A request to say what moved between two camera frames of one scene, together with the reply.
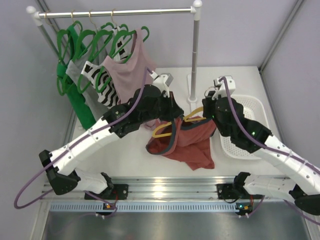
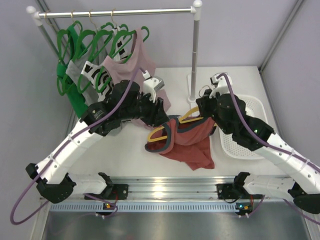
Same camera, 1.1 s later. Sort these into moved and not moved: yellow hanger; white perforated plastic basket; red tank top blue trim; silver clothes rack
Moved: yellow hanger
Not moved: white perforated plastic basket; silver clothes rack; red tank top blue trim
